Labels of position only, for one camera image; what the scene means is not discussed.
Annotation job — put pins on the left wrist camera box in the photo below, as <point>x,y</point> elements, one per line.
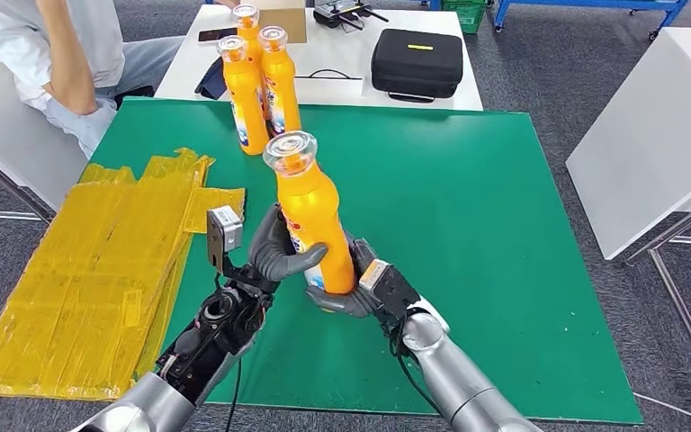
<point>223,232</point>

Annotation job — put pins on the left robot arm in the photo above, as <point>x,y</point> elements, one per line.
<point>208,346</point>

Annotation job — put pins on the black smartphone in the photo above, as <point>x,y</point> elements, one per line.
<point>217,34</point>

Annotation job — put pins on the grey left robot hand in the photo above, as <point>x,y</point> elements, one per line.
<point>271,250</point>

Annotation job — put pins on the black carrying case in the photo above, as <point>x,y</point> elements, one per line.
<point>417,62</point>

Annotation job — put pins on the navy tablet cover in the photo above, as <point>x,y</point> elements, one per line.
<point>211,83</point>

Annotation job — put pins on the green plastic crate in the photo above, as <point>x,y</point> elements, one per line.
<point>464,17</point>

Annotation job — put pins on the green table mat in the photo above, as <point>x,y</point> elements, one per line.
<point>471,179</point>

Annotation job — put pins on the person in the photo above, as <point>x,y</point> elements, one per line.
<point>83,36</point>

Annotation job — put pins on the white side table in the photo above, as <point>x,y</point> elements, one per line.
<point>649,149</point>

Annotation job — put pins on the white desk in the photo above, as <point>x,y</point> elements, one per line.
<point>0,137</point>

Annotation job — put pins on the orange detergent bottle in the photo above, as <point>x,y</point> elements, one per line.
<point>313,214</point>
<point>286,77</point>
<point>247,24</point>
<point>244,101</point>

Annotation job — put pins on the blue metal rack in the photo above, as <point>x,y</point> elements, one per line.
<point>620,3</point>

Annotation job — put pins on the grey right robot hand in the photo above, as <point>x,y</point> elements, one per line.
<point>339,304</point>

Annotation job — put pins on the yellow wrapped flat cardboard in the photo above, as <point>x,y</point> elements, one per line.
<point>83,286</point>

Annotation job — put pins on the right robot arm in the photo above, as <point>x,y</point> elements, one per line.
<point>453,381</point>

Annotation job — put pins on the metal table leg frame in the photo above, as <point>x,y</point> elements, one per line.
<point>654,257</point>

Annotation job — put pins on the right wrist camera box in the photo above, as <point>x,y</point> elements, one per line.
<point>390,292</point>

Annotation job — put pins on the brown cardboard box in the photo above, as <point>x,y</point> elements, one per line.
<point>290,21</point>

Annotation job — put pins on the black chair seat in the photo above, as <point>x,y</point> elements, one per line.
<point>134,95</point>

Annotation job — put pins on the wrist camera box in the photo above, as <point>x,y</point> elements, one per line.
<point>390,292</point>
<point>223,232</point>

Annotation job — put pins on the white flat box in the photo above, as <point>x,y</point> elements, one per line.
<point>333,90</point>

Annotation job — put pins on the black remote controller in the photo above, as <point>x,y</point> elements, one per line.
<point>336,13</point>

